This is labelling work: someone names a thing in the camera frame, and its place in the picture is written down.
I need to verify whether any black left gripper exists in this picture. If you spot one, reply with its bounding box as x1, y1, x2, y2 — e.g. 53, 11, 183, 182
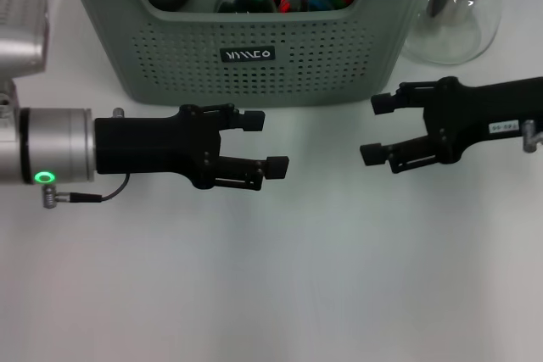
93, 103, 291, 192

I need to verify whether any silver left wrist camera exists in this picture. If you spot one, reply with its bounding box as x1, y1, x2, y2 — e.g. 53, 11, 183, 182
0, 0, 51, 83

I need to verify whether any glass carafe black lid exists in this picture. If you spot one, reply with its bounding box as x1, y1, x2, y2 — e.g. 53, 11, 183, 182
400, 0, 510, 65

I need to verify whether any grey left gripper cable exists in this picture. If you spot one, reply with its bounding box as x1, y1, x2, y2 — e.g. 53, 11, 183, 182
41, 108, 131, 209

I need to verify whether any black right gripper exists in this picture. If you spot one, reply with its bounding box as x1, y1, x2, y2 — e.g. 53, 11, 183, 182
359, 75, 543, 175

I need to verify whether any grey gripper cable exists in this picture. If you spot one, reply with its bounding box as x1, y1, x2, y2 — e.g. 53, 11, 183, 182
41, 108, 131, 209
522, 120, 543, 153

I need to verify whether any grey perforated storage bin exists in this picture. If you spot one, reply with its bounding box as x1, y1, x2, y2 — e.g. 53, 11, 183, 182
57, 0, 449, 109

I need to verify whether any grey right gripper cable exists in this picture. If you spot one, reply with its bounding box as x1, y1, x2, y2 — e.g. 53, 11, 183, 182
522, 120, 543, 153

